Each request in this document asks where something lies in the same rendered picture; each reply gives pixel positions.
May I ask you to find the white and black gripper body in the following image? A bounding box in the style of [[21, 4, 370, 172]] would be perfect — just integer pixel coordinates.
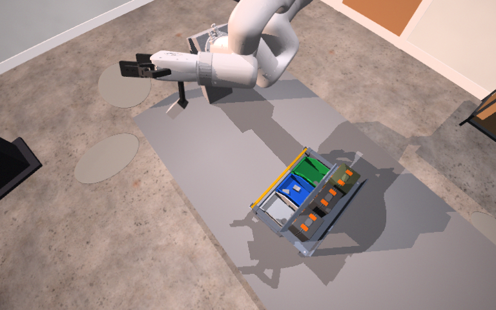
[[150, 50, 201, 85]]

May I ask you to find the grey metal shelf rack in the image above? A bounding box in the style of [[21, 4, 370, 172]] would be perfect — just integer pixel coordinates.
[[249, 146, 369, 258]]

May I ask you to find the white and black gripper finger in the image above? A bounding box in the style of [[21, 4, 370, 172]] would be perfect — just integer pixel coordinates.
[[119, 61, 171, 78], [136, 54, 153, 63]]

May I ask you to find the blue open bin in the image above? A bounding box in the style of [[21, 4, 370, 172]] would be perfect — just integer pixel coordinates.
[[276, 174, 314, 207]]

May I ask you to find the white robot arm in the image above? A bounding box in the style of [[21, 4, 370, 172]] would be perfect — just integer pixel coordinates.
[[199, 0, 313, 89]]

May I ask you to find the green open bin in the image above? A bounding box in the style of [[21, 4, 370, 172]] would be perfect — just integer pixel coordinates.
[[292, 157, 330, 188]]

